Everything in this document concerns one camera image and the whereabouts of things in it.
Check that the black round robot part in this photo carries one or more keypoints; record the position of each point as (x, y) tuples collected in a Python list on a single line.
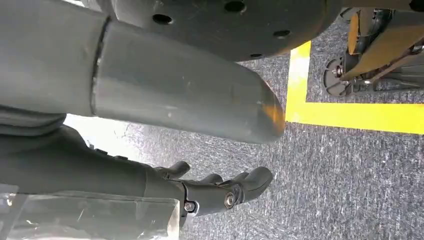
[(215, 30)]

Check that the clear plastic plate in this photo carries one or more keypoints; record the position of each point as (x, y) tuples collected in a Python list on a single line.
[(92, 218)]

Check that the yellow floor tape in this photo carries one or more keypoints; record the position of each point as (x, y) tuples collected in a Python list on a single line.
[(331, 116)]

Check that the wheeled stand base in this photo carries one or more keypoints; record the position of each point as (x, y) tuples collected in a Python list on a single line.
[(381, 49)]

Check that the robot right arm ribbed sleeve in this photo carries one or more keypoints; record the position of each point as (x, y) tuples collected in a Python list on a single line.
[(30, 122)]

